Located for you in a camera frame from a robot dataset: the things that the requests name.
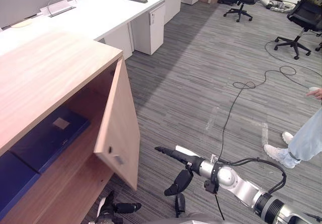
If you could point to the beige round coaster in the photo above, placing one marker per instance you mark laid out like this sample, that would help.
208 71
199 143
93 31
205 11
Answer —
22 24

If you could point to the silver spare robot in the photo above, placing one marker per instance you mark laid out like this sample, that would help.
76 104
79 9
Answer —
276 5

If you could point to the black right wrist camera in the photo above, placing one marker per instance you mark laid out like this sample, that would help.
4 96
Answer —
210 186

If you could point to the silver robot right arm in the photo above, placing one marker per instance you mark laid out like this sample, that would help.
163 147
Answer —
241 186

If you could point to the blue folder with white label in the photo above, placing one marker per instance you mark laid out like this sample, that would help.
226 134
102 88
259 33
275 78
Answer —
45 143

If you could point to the person's hand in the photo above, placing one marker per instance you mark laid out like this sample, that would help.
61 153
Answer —
317 94

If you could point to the grey robot torso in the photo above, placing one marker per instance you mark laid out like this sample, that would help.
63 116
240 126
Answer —
178 219

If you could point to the long white office desk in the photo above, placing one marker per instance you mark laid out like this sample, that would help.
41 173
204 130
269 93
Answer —
100 20

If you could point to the wooden cabinet shelf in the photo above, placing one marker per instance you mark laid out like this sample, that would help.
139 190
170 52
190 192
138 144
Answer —
75 163

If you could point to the plain blue folder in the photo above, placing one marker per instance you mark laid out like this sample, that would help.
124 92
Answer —
15 178

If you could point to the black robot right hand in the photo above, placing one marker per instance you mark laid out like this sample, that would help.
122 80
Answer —
186 159

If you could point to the person's foot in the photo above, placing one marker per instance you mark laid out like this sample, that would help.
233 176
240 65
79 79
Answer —
287 137
276 154

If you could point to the wooden right cabinet door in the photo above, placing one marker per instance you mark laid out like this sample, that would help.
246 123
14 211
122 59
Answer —
118 113

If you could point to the white desk leg panel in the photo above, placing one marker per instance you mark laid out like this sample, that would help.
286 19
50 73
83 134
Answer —
118 42

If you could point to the person's leg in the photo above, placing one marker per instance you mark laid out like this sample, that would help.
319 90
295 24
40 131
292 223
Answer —
307 138

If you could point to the white desktop socket box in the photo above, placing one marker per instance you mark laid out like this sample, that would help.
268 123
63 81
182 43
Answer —
59 7

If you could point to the grey handheld controller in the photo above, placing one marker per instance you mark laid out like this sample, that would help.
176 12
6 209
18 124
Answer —
313 89

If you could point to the wooden office cabinet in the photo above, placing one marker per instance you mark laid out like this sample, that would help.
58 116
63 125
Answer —
50 70

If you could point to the clear floor tape strip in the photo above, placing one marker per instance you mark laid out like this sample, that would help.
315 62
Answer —
211 123
264 136

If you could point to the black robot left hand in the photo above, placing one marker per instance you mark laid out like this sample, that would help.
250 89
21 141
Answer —
123 207

